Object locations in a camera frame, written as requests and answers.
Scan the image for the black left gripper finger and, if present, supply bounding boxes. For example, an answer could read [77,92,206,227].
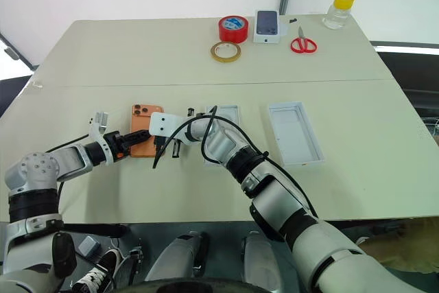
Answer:
[128,129,152,147]

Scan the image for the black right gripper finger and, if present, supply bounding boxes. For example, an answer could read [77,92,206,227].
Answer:
[153,134,167,159]

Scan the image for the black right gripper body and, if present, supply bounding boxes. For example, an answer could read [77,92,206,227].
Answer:
[171,106,197,159]

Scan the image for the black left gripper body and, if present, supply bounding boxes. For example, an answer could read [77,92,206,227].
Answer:
[104,130,133,163]

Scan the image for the orange smartphone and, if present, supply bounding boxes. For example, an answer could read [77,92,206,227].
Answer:
[129,103,166,159]

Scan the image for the white phone box tray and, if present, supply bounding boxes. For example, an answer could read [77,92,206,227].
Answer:
[204,103,240,167]

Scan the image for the small grey box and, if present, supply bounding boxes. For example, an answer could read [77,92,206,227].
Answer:
[77,235,102,257]

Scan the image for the white phone box lid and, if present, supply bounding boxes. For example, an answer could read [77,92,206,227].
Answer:
[268,101,326,166]

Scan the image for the sealed phone box with print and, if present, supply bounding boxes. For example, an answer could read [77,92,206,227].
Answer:
[252,10,281,45]

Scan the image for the clear jar with yellow lid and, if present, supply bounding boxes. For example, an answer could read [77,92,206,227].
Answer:
[322,0,357,30]

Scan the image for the black bar under table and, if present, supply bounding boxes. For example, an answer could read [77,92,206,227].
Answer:
[63,223,130,239]

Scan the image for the clear yellowish tape roll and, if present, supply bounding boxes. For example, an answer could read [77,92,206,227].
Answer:
[209,40,242,63]

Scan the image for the silver left robot leg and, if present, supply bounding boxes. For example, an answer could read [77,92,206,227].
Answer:
[143,231,210,282]

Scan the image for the silver robot leg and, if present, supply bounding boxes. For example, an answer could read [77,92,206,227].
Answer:
[143,231,210,282]
[241,231,286,292]

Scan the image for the metal floor stand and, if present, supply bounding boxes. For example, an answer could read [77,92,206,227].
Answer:
[118,237,145,287]

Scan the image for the red tape roll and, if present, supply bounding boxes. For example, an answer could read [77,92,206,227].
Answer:
[217,15,250,44]

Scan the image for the black and white sneaker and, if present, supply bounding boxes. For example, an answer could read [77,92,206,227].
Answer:
[70,248,123,293]

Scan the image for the silver right robot leg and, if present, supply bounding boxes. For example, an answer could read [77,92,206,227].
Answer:
[241,231,286,292]

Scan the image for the dark rounded robot torso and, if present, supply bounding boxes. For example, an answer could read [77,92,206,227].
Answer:
[116,277,309,293]

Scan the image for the black side furniture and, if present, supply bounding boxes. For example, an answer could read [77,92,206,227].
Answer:
[370,40,439,122]

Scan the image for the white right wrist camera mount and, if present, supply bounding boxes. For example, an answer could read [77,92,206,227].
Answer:
[150,112,188,137]

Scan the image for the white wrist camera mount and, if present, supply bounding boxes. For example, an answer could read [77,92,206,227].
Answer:
[87,110,116,167]
[150,112,188,137]

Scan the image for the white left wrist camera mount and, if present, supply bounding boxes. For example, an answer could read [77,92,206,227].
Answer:
[87,110,116,167]

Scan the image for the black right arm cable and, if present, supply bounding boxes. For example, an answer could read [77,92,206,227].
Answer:
[152,104,320,220]

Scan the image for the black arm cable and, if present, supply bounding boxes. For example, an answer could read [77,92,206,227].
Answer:
[152,104,320,220]
[44,133,92,213]

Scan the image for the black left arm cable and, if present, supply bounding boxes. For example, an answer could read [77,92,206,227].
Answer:
[44,133,92,213]

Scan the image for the black diagonal frame bar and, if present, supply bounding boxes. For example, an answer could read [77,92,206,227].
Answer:
[0,32,39,71]

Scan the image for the red handled scissors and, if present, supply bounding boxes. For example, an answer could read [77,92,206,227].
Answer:
[290,26,318,54]

